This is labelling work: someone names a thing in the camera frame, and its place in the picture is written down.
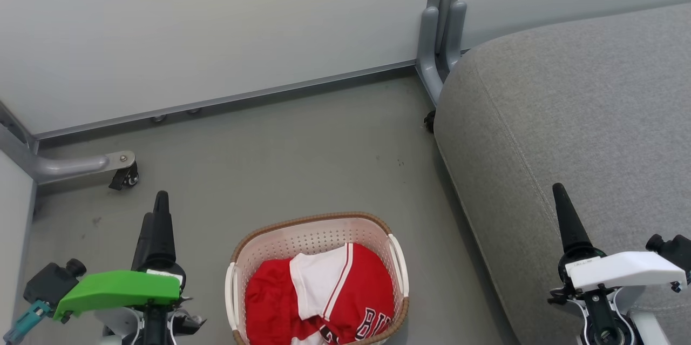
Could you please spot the white laundry basket brown rim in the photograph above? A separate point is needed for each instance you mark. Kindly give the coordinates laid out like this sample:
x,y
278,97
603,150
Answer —
x,y
318,231

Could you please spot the black caster wheel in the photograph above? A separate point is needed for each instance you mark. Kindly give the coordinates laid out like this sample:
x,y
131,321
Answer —
x,y
125,177
429,121

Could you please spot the red fleece shorts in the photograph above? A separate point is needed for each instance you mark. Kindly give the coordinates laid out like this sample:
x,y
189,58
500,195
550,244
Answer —
x,y
270,302

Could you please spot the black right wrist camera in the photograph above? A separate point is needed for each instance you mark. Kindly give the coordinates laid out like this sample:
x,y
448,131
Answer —
x,y
673,252

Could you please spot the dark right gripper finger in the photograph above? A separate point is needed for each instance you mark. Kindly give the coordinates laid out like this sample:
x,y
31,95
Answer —
x,y
569,223

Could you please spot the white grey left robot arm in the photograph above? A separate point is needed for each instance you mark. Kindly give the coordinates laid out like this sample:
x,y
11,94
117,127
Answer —
x,y
156,326

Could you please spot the grey fabric sofa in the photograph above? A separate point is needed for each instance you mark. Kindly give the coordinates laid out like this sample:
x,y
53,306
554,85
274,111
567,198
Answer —
x,y
594,118

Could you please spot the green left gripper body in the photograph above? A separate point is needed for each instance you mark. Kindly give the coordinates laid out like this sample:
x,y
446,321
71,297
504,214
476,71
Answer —
x,y
116,288

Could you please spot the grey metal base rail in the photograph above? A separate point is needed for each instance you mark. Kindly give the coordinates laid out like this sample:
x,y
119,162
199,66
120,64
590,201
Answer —
x,y
227,101

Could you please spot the small grey levelling foot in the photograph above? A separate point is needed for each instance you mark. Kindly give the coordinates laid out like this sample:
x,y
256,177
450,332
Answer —
x,y
193,112
158,117

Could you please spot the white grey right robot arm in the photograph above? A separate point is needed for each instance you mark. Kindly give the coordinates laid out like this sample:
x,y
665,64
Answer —
x,y
610,320

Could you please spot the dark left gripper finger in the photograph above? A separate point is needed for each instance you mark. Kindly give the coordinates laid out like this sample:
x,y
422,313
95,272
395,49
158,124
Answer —
x,y
142,245
163,231

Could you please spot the red and white jersey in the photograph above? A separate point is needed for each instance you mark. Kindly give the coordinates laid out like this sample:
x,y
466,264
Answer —
x,y
351,291

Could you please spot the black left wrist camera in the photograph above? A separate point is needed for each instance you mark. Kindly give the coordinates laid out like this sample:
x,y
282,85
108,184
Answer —
x,y
51,283

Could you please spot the grey partition post with foot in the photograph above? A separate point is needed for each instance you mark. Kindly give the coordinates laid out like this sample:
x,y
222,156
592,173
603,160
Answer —
x,y
70,164
437,37

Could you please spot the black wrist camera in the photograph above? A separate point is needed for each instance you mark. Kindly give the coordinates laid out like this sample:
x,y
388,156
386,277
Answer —
x,y
51,283
673,252

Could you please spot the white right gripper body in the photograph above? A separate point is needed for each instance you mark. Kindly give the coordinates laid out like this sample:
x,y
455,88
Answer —
x,y
621,269

